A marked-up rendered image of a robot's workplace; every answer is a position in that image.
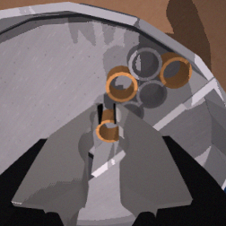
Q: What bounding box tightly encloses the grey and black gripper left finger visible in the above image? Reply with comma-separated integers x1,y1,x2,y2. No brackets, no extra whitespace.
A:
0,103,103,226

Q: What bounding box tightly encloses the grey metal bushing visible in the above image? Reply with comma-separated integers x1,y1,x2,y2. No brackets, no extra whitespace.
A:
127,44,162,81
135,76,168,109
115,96,144,119

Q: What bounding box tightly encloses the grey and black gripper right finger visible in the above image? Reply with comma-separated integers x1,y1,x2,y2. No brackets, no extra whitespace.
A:
113,102,226,226

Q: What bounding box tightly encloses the bronze bushing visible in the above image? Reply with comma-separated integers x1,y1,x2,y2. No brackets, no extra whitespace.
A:
96,109,118,143
157,52,192,89
106,65,138,102

